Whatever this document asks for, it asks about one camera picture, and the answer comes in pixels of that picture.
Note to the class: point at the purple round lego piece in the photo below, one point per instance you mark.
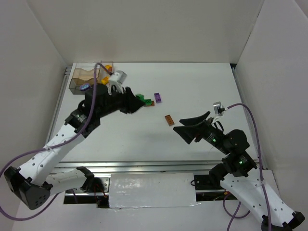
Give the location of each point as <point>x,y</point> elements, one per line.
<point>85,86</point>

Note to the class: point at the brown lego tile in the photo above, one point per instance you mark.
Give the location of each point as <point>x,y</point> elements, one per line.
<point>169,120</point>

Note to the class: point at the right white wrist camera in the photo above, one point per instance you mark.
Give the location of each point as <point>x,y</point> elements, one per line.
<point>219,110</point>

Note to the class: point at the small green lego brick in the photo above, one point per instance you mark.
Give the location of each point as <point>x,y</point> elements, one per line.
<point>141,97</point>

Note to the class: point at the yellow lego brick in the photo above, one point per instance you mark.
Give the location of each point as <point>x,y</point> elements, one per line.
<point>105,80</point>

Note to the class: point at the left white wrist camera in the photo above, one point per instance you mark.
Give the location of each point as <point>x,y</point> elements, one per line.
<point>118,76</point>

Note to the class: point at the grey tinted container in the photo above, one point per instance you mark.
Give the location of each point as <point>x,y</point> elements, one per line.
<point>78,86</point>

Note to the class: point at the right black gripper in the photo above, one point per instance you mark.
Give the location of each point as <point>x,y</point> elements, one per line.
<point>200,131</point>

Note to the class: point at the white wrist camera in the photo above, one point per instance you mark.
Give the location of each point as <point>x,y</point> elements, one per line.
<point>118,76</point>
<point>219,110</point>

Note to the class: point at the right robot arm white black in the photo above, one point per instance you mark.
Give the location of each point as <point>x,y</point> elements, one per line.
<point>239,174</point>

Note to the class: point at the aluminium front rail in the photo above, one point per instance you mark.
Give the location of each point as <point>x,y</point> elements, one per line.
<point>138,167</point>

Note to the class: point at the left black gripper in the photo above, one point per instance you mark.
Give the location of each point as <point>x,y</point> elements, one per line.
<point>122,101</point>

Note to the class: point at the orange lego brick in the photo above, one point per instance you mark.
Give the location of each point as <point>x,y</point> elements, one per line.
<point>109,68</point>

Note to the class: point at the purple lego plate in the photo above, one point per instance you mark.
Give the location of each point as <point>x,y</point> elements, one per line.
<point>157,98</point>

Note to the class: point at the clear tall container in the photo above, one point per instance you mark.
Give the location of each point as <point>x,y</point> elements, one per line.
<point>102,72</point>

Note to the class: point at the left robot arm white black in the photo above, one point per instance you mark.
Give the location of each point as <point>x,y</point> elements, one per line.
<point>33,182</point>

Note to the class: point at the white foam cover board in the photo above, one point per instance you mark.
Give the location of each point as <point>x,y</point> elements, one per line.
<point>152,190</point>

